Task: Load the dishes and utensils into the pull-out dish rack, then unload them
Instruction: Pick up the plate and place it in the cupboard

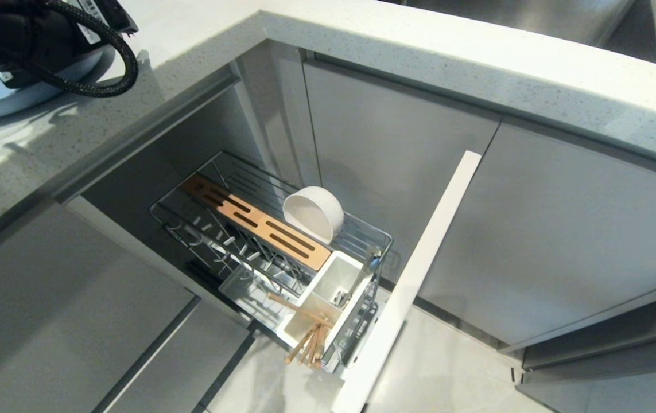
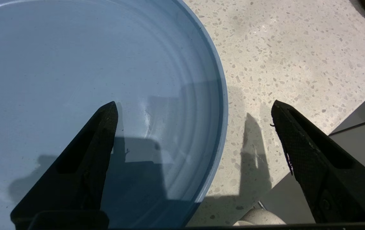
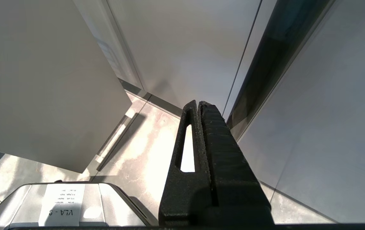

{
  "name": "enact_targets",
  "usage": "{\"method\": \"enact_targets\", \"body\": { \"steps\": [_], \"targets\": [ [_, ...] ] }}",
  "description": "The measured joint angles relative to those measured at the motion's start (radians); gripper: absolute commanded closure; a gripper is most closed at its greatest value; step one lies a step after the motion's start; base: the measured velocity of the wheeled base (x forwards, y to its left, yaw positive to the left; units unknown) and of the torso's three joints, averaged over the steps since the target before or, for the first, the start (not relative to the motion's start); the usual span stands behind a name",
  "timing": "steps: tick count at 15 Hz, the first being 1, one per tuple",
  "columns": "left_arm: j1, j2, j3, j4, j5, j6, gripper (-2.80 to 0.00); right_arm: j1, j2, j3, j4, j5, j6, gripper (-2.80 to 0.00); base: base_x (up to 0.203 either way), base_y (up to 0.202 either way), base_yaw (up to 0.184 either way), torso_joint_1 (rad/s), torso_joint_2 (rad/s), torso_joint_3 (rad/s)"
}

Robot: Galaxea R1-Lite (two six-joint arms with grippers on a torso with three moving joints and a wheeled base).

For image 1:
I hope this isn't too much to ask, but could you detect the white pull-out drawer front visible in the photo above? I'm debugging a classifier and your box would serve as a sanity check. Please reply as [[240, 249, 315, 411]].
[[332, 150, 483, 413]]

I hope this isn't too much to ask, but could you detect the white ceramic bowl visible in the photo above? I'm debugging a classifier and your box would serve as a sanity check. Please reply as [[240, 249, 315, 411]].
[[282, 186, 345, 245]]

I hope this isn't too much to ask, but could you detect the wooden slotted knife holder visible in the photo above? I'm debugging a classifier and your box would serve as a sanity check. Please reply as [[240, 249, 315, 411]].
[[181, 174, 333, 272]]

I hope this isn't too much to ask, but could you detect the white plastic utensil caddy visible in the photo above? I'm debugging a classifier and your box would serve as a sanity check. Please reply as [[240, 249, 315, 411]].
[[275, 250, 372, 361]]

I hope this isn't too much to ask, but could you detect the metal spoon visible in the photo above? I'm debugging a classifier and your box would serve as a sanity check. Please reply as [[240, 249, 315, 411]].
[[333, 247, 384, 307]]

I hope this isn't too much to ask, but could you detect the grey cabinet door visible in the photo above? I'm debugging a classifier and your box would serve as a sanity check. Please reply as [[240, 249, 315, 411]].
[[418, 119, 656, 347], [303, 60, 502, 283], [0, 201, 197, 413], [98, 298, 255, 413]]

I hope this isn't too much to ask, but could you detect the wooden chopstick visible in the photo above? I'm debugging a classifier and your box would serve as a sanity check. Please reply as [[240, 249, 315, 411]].
[[312, 326, 328, 369], [267, 293, 335, 329], [284, 324, 321, 365], [297, 325, 325, 367]]

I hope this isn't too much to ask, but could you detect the clear plastic drip tray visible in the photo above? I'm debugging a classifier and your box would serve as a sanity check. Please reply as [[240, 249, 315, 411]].
[[218, 263, 306, 332]]

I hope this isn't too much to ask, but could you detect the stainless steel sink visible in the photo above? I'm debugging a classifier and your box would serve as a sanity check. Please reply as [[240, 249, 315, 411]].
[[378, 0, 656, 67]]

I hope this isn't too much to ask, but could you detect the pale blue plate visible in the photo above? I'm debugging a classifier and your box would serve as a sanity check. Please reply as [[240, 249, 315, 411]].
[[0, 45, 117, 123]]

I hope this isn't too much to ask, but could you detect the grey cabinet drawer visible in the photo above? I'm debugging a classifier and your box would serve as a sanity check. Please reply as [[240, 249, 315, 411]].
[[516, 328, 656, 413]]

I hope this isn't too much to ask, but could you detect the chrome wire dish rack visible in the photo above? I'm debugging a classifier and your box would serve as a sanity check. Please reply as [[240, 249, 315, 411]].
[[149, 150, 394, 375]]

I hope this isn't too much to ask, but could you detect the black cable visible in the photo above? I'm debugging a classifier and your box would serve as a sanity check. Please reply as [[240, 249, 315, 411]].
[[15, 0, 139, 98]]

